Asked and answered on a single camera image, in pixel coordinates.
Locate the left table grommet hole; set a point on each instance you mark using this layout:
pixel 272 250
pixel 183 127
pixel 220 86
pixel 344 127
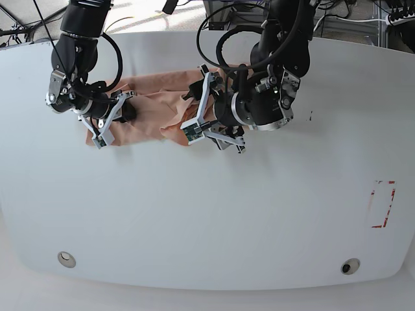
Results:
pixel 66 259

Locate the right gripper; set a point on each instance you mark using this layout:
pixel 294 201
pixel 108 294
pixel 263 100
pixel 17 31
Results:
pixel 96 113

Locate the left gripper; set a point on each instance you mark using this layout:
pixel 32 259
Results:
pixel 261 102

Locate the white power strip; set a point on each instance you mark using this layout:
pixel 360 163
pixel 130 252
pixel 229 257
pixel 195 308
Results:
pixel 400 15

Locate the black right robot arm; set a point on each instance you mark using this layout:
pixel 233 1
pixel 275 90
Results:
pixel 75 54

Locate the table grommet hole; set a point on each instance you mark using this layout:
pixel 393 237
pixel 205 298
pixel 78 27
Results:
pixel 350 266
pixel 66 259

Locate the right table grommet hole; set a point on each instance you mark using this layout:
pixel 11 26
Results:
pixel 350 266

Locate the aluminium frame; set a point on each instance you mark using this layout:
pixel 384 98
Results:
pixel 221 15

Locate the peach T-shirt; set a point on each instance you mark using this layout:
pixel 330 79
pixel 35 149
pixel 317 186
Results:
pixel 162 105

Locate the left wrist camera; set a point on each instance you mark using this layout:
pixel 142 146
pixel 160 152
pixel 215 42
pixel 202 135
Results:
pixel 193 132

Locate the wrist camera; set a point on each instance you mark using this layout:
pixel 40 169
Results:
pixel 193 132
pixel 102 140

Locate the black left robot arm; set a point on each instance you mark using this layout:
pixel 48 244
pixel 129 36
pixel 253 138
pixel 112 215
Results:
pixel 284 40

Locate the red tape rectangle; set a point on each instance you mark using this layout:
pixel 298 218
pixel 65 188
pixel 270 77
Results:
pixel 380 204

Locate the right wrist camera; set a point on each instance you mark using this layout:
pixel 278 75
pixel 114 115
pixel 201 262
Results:
pixel 102 140

